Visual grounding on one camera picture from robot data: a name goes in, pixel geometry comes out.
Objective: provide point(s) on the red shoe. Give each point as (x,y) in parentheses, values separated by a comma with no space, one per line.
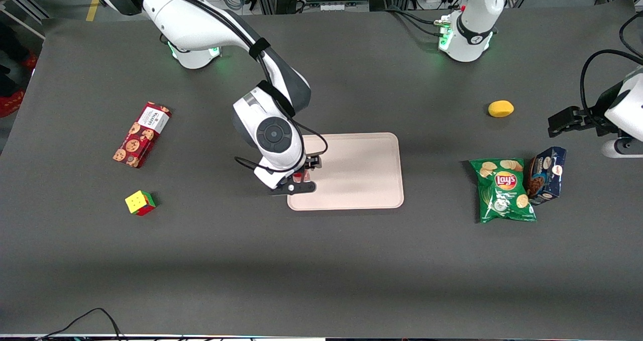
(11,104)
(29,60)

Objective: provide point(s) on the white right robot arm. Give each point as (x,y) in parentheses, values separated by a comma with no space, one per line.
(191,19)

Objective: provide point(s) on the yellow lemon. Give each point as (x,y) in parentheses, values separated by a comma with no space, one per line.
(501,109)

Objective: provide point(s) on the small coke bottle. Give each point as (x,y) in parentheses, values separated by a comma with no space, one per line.
(300,177)

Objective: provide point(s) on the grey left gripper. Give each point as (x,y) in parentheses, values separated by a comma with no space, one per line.
(591,116)

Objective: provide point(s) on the aluminium frame rail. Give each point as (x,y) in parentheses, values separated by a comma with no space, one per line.
(22,2)

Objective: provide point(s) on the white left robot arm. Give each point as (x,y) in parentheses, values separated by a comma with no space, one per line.
(472,34)

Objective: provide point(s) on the green Lays chips bag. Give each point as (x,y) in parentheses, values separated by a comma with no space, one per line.
(505,193)

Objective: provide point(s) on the Rubik's cube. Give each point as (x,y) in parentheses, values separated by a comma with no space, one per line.
(139,203)

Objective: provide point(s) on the blue cookie box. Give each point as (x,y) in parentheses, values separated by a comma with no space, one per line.
(550,175)

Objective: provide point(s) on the red cookie box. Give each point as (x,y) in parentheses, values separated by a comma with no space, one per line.
(140,137)

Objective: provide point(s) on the beige plastic tray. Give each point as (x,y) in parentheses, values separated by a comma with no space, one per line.
(361,175)

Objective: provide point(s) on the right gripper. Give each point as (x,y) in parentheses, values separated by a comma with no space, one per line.
(312,161)

